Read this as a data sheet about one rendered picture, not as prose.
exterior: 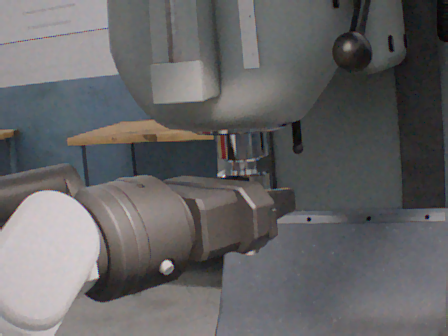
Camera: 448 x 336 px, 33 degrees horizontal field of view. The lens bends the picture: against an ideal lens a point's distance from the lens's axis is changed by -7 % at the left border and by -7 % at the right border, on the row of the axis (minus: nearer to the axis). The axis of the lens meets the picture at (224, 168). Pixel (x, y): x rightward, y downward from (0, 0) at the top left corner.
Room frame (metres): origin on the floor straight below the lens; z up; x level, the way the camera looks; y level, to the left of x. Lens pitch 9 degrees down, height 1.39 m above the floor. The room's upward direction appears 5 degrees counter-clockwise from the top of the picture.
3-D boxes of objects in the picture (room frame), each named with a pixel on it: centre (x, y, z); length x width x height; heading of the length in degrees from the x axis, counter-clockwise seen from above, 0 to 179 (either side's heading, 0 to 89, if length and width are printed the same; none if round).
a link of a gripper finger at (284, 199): (0.68, -0.04, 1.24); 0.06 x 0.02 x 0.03; 135
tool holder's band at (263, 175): (0.70, -0.02, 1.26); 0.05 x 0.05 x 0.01
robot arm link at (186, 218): (0.64, 0.05, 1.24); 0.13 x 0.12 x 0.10; 45
